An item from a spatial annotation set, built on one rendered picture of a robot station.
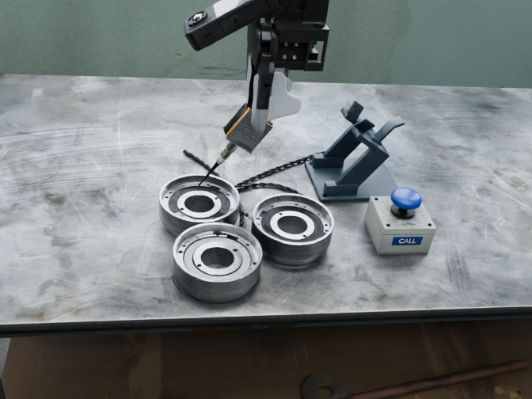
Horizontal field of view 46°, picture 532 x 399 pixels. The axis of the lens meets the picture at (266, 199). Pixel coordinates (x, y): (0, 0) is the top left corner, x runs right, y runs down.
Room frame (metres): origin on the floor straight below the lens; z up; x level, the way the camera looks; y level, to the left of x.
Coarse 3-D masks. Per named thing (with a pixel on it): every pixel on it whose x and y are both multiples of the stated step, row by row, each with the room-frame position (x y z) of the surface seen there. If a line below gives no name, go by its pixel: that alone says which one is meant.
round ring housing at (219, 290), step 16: (208, 224) 0.59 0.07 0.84; (224, 224) 0.60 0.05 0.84; (176, 240) 0.56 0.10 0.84; (192, 240) 0.57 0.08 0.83; (240, 240) 0.58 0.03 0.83; (256, 240) 0.57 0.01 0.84; (176, 256) 0.53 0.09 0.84; (208, 256) 0.56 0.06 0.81; (224, 256) 0.57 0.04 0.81; (240, 256) 0.55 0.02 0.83; (256, 256) 0.56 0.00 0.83; (176, 272) 0.52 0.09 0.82; (208, 272) 0.52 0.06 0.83; (224, 272) 0.52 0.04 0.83; (256, 272) 0.53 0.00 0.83; (192, 288) 0.50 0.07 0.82; (208, 288) 0.50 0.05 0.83; (224, 288) 0.50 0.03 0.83; (240, 288) 0.51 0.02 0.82
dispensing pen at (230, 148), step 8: (248, 104) 0.71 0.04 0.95; (240, 112) 0.70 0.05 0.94; (232, 120) 0.70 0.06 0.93; (224, 128) 0.70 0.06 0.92; (232, 144) 0.69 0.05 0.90; (224, 152) 0.69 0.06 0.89; (232, 152) 0.69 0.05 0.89; (216, 160) 0.69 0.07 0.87; (224, 160) 0.69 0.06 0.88; (208, 176) 0.69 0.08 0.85
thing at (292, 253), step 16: (256, 208) 0.64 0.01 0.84; (320, 208) 0.66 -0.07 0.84; (256, 224) 0.60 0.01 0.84; (272, 224) 0.62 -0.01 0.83; (288, 224) 0.65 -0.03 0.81; (304, 224) 0.64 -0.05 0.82; (272, 240) 0.58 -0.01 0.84; (320, 240) 0.59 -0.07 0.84; (272, 256) 0.59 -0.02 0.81; (288, 256) 0.58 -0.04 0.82; (304, 256) 0.58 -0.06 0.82
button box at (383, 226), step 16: (368, 208) 0.69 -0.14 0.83; (384, 208) 0.67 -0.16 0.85; (368, 224) 0.67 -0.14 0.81; (384, 224) 0.63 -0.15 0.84; (400, 224) 0.64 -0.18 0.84; (416, 224) 0.64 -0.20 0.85; (432, 224) 0.64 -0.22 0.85; (384, 240) 0.62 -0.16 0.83; (400, 240) 0.63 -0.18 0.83; (416, 240) 0.63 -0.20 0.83
